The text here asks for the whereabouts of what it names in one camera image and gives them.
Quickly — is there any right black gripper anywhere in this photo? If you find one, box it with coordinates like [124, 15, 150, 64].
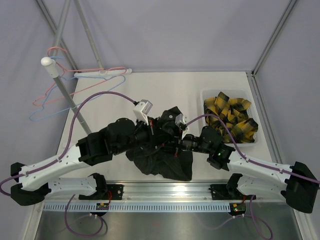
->
[159, 126, 212, 157]

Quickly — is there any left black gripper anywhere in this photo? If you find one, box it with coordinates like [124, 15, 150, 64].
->
[114, 116, 172, 156]

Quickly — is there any black pinstripe shirt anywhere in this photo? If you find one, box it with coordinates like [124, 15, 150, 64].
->
[125, 106, 193, 182]

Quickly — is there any white plastic basket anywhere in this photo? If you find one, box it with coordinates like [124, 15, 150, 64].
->
[200, 89, 259, 147]

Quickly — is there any yellow plaid flannel shirt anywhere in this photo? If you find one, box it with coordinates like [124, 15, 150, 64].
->
[203, 91, 259, 144]

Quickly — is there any pink wire hanger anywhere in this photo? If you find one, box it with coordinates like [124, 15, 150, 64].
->
[32, 46, 126, 107]

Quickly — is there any blue wire hanger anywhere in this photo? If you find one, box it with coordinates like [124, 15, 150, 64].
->
[29, 73, 126, 123]

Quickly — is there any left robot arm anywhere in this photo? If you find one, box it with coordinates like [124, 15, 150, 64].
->
[10, 118, 170, 206]

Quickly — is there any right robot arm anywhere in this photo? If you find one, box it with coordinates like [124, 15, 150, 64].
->
[178, 124, 320, 214]

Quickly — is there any grey clothes rack pole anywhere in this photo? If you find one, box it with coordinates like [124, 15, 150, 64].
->
[40, 0, 92, 136]

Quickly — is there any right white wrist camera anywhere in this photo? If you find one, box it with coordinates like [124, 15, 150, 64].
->
[175, 113, 189, 140]

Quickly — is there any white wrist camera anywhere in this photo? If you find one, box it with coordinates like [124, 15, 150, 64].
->
[133, 99, 153, 126]
[175, 113, 189, 140]

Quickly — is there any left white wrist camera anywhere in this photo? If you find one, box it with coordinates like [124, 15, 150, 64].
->
[133, 99, 153, 126]

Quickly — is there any aluminium mounting rail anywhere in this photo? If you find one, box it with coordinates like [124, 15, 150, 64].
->
[40, 178, 284, 201]

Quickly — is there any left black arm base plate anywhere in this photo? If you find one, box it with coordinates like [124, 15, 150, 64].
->
[78, 184, 124, 201]

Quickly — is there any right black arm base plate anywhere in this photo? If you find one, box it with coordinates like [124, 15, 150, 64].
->
[209, 183, 257, 200]

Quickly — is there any white slotted cable duct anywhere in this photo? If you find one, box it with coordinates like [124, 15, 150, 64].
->
[43, 201, 231, 213]

